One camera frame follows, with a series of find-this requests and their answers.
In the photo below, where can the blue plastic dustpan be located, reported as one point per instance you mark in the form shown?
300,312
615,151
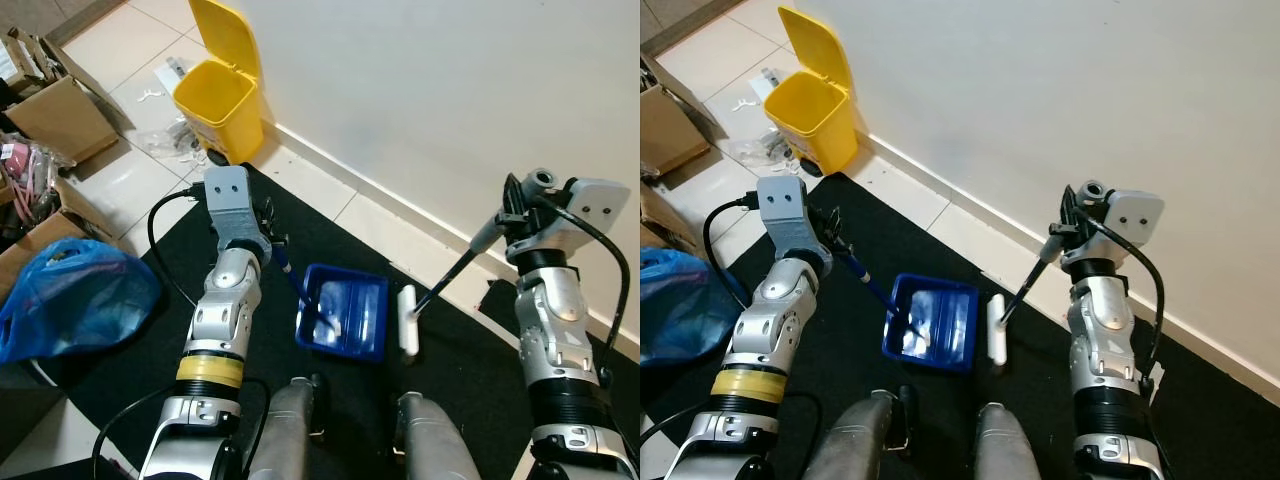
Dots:
935,320
345,315

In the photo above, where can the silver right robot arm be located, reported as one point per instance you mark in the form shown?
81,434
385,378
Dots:
1110,350
560,340

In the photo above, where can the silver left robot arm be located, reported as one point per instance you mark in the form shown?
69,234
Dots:
225,310
765,320

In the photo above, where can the black floor mat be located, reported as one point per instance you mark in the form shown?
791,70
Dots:
915,240
330,235

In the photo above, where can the clear crumpled plastic wrap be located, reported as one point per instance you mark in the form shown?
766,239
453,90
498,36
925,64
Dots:
165,143
760,150

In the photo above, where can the yellow plastic pedal bin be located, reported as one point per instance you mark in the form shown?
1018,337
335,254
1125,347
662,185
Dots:
220,110
815,118

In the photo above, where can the low open cardboard box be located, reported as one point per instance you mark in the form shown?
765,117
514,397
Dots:
662,222
40,240

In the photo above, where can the small white plastic hook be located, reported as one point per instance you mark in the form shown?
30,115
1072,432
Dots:
150,95
742,103

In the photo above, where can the white paper scrap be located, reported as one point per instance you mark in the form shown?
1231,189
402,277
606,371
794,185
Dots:
770,82
178,70

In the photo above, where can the blue plastic bag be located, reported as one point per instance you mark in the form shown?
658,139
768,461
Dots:
685,305
75,300

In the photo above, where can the brown cardboard box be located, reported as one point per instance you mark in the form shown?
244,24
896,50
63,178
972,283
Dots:
65,120
668,130

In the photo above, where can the grey left robot leg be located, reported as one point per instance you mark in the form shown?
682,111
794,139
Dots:
285,430
855,440

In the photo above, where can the grey robot leg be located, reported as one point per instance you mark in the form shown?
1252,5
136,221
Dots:
1010,445
285,430
435,440
855,440

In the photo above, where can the grey right robot leg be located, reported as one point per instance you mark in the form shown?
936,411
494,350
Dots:
1010,445
435,440

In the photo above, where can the pink packaged goods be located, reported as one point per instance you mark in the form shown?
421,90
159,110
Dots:
25,170

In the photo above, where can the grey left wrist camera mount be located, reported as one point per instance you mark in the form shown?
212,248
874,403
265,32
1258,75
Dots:
785,208
228,200

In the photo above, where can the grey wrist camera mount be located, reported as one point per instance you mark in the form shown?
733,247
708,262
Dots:
597,208
785,208
1135,215
228,200

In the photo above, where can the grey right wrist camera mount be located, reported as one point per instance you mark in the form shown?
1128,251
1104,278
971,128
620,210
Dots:
1135,215
597,208

